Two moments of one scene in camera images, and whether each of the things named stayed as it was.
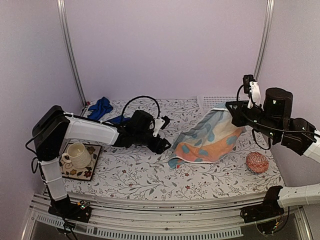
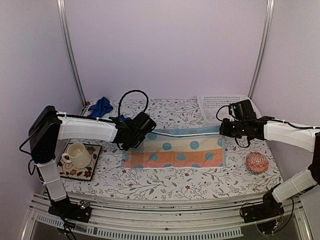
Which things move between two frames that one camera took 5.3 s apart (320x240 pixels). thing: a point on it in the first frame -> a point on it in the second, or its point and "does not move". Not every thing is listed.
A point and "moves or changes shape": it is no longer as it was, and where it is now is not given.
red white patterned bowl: (257, 162) does not move
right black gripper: (234, 111) -> (225, 130)
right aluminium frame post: (264, 39) does not move
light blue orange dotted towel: (208, 137) moves or changes shape
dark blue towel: (102, 106) does not move
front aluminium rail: (215, 219) does not move
